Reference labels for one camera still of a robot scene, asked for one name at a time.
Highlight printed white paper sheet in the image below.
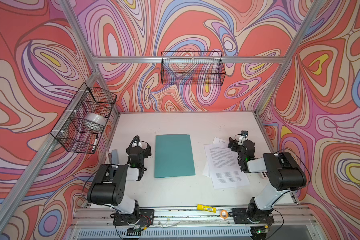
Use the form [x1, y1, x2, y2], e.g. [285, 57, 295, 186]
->
[205, 144, 250, 190]

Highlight teal paper folder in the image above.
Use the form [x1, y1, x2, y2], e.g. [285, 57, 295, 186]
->
[154, 135, 196, 179]

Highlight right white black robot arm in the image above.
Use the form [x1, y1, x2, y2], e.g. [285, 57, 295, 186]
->
[228, 138, 307, 226]

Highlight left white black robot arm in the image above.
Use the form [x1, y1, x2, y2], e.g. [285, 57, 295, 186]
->
[86, 145, 151, 215]

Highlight grey blue stapler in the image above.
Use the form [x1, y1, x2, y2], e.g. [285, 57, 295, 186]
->
[108, 150, 119, 165]

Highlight lower white paper sheets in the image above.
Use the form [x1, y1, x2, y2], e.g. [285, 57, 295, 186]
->
[203, 138, 228, 178]

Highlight black white marker pen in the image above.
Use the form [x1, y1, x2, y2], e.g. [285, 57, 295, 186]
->
[91, 135, 98, 153]

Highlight white tape roll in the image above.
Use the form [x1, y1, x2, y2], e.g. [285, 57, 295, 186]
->
[84, 113, 106, 128]

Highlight yellow glue stick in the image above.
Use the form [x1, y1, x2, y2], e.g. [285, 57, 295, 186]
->
[197, 204, 217, 213]

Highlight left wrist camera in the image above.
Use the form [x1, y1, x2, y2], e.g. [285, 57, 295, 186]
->
[131, 136, 142, 148]

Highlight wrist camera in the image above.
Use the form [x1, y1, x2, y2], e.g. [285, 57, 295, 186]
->
[239, 131, 249, 143]
[131, 136, 142, 148]

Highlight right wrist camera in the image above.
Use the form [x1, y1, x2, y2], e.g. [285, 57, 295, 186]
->
[239, 131, 249, 143]

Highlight left black wire basket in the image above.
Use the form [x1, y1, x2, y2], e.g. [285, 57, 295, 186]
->
[50, 83, 117, 154]

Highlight black wire basket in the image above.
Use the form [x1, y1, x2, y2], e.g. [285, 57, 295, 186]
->
[160, 50, 226, 86]
[50, 83, 117, 154]

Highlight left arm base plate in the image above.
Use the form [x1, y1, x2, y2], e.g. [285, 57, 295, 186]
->
[110, 209, 154, 227]

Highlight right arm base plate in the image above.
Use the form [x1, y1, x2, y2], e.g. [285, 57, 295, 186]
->
[229, 208, 275, 225]

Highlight back black wire basket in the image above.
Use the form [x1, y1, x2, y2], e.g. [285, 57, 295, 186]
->
[160, 50, 226, 86]

